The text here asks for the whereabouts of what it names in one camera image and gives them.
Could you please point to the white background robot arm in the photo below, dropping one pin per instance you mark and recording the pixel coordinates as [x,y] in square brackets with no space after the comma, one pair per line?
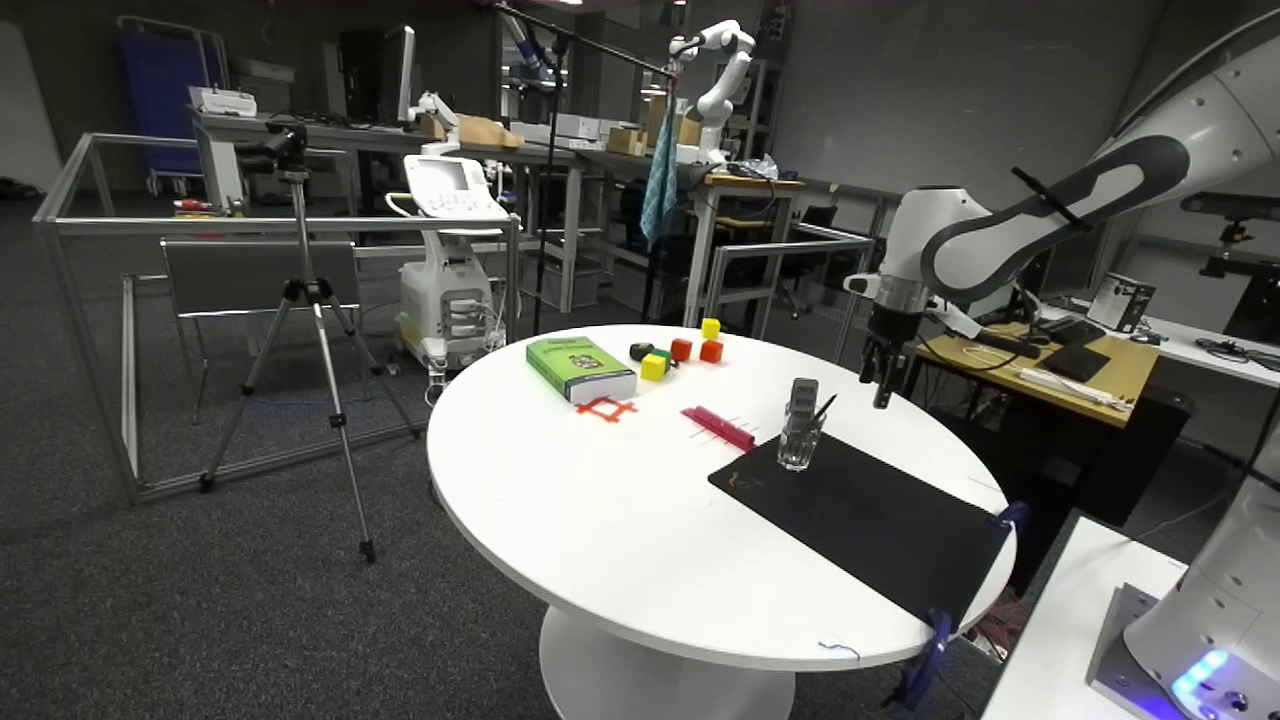
[724,72]

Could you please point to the black rectangular mat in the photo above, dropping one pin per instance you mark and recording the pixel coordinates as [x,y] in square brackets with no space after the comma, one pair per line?
[867,525]

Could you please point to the dark grey stick object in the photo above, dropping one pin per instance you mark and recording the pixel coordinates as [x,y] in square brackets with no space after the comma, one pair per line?
[802,398]

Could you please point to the blue hanging cloth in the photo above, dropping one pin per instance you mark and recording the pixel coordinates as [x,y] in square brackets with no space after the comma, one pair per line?
[657,186]

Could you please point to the blue trolley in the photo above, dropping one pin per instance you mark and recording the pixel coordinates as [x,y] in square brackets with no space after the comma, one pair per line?
[167,83]

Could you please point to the green cube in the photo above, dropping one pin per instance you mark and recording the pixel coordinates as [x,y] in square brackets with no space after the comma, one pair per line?
[664,357]

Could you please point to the white table pedestal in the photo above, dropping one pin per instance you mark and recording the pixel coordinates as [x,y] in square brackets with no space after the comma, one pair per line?
[640,683]

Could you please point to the small black object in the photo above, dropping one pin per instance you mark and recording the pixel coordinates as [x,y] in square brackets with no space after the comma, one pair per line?
[637,348]

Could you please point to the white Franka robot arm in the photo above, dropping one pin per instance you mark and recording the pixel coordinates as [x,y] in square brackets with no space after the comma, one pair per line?
[923,232]

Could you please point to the grey robot mounting plate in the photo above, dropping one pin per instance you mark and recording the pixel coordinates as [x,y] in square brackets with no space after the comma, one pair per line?
[1122,653]

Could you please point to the small orange plastic frame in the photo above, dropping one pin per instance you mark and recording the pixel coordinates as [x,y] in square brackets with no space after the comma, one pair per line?
[604,409]

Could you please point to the white medical cart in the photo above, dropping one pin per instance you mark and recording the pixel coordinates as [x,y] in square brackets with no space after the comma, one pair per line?
[447,292]

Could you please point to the black notebook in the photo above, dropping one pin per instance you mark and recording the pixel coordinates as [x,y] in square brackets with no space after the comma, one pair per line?
[1074,363]

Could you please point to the large yellow cube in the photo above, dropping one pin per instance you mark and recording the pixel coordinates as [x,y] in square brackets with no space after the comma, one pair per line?
[710,325]

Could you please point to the clear glass cup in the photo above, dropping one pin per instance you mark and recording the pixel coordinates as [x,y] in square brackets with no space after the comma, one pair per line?
[802,448]

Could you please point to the blue mat clamp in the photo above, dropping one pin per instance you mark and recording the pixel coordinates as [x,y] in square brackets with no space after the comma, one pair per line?
[1017,516]
[938,653]

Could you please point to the wooden side table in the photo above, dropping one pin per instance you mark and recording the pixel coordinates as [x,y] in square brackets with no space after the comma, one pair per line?
[1015,375]

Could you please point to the grey metal bench frame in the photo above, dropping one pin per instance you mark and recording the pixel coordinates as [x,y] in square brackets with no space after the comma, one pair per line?
[781,246]

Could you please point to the green book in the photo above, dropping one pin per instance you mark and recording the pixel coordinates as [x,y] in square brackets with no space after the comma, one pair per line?
[578,363]

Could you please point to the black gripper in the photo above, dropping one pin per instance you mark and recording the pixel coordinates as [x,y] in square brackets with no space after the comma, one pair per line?
[888,335]

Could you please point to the red cube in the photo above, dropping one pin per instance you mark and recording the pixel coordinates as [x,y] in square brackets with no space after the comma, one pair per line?
[680,348]

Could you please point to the black boom stand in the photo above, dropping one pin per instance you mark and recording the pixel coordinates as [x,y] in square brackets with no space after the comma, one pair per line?
[548,202]

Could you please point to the white side desk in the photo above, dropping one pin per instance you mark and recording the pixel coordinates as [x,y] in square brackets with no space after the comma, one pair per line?
[1225,354]

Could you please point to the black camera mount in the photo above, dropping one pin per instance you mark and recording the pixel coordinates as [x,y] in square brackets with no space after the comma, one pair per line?
[1231,240]

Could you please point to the grey metal rail frame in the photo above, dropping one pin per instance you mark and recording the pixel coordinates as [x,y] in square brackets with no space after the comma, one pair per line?
[200,224]

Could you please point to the black camera tripod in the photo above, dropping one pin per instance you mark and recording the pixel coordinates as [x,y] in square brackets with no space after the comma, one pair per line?
[315,292]

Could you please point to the orange cube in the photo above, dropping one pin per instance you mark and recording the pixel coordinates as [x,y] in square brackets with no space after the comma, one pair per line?
[713,354]

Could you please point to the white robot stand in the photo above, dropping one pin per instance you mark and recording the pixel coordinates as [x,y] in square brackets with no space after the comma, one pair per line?
[1055,624]

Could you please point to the white printer box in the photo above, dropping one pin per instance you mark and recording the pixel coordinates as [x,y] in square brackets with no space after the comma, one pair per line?
[224,101]

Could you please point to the small yellow cube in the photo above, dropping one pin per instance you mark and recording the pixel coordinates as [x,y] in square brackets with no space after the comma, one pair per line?
[654,371]

